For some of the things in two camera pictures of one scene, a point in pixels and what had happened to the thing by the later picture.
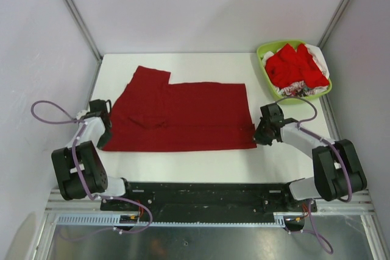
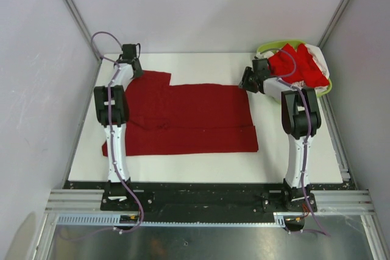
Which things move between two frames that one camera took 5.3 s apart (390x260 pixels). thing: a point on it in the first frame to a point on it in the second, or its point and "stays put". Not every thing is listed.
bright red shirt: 288,66 stays put
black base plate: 208,198 stays put
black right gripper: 258,137 to 245,82
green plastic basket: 266,47 stays put
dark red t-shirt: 150,114 stays put
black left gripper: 102,142 to 139,71
